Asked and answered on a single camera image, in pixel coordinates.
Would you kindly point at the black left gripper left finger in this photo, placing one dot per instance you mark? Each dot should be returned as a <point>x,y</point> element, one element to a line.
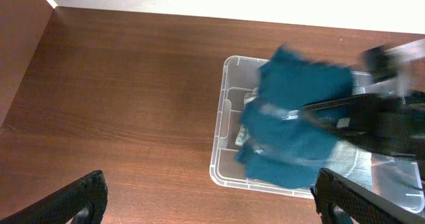
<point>82,201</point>

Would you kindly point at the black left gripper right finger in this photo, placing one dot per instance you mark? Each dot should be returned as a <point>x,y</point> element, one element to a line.
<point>340,200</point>

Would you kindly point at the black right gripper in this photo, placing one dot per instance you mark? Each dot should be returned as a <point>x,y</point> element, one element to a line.
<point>388,126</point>

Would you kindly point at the blue taped garment bundle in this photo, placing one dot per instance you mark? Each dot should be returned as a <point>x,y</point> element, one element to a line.
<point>282,147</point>

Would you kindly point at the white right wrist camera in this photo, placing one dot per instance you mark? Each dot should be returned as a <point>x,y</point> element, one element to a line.
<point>389,68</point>

